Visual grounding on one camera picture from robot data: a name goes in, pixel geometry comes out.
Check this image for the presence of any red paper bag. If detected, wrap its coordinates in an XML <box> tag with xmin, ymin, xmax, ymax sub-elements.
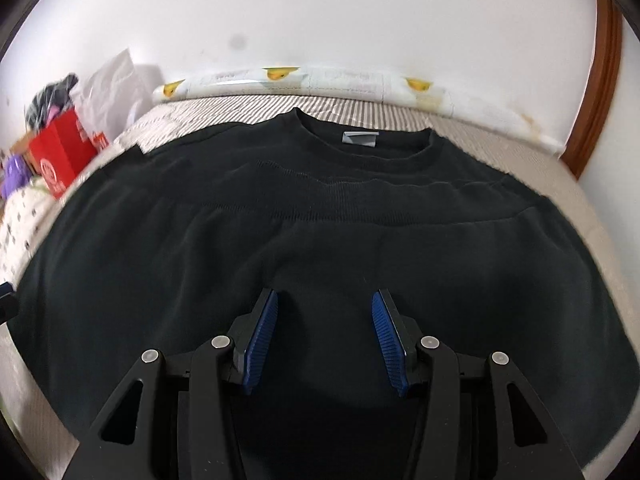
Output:
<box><xmin>27</xmin><ymin>107</ymin><xmax>111</xmax><ymax>200</ymax></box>

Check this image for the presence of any duck print rolled blanket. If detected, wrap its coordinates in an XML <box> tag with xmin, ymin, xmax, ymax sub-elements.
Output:
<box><xmin>152</xmin><ymin>62</ymin><xmax>566</xmax><ymax>148</ymax></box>

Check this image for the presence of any purple plush toy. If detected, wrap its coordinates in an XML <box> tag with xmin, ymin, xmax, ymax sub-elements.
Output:
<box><xmin>0</xmin><ymin>152</ymin><xmax>28</xmax><ymax>199</ymax></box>

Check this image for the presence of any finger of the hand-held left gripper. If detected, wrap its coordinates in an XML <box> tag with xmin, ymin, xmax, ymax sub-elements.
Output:
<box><xmin>0</xmin><ymin>282</ymin><xmax>18</xmax><ymax>323</ymax></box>

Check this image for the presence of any white floral cloth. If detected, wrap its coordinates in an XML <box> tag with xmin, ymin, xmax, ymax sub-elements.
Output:
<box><xmin>0</xmin><ymin>175</ymin><xmax>76</xmax><ymax>286</ymax></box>

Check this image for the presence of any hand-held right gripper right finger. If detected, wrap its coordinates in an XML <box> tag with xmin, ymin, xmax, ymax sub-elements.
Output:
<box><xmin>371</xmin><ymin>288</ymin><xmax>583</xmax><ymax>480</ymax></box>

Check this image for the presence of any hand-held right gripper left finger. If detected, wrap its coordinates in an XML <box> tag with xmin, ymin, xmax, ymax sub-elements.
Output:
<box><xmin>65</xmin><ymin>287</ymin><xmax>279</xmax><ymax>480</ymax></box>

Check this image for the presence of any white plastic shopping bag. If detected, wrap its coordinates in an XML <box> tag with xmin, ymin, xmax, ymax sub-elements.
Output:
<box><xmin>70</xmin><ymin>49</ymin><xmax>163</xmax><ymax>136</ymax></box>

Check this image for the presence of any grey plaid cloth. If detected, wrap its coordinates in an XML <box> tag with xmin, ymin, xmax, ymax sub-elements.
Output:
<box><xmin>25</xmin><ymin>74</ymin><xmax>81</xmax><ymax>128</ymax></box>

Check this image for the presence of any black t-shirt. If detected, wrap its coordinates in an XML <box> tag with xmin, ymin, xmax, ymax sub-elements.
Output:
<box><xmin>10</xmin><ymin>107</ymin><xmax>633</xmax><ymax>480</ymax></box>

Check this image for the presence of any wooden nightstand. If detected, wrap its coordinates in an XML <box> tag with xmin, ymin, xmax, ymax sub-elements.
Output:
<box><xmin>10</xmin><ymin>132</ymin><xmax>41</xmax><ymax>161</ymax></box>

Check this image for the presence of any striped bed mattress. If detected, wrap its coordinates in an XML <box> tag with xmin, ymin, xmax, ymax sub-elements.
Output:
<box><xmin>0</xmin><ymin>92</ymin><xmax>640</xmax><ymax>480</ymax></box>

